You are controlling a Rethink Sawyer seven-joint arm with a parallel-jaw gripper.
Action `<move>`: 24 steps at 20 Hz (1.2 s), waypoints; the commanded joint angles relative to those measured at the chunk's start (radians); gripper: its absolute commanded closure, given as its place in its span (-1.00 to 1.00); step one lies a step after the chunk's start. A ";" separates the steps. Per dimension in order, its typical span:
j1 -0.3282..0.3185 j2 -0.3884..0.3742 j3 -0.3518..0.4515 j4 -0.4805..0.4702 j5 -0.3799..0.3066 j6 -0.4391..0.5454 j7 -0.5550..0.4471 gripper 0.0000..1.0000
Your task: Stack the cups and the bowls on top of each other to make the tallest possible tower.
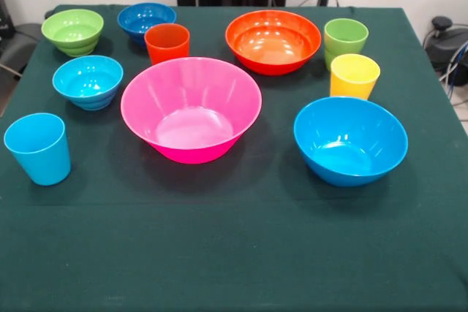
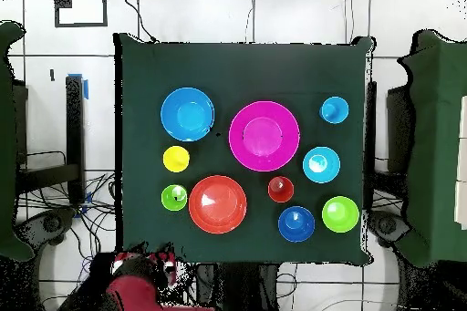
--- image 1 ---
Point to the large orange bowl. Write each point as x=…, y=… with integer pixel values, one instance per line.
x=272, y=41

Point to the yellow cup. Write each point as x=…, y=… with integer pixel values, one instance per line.
x=352, y=82

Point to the light blue cup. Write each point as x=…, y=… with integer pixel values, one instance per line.
x=40, y=158

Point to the green cup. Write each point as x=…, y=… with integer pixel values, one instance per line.
x=345, y=38

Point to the large pink bowl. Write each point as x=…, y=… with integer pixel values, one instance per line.
x=190, y=107

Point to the green ribbed bowl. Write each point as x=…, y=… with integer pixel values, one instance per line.
x=73, y=30

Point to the light blue ribbed bowl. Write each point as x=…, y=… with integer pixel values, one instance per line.
x=87, y=78

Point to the dark blue ribbed bowl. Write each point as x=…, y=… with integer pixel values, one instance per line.
x=139, y=19

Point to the large blue bowl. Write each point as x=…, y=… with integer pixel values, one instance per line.
x=347, y=136

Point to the orange cup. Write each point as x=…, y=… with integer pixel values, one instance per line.
x=166, y=49

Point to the dark green tablecloth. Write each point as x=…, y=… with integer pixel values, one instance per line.
x=234, y=235

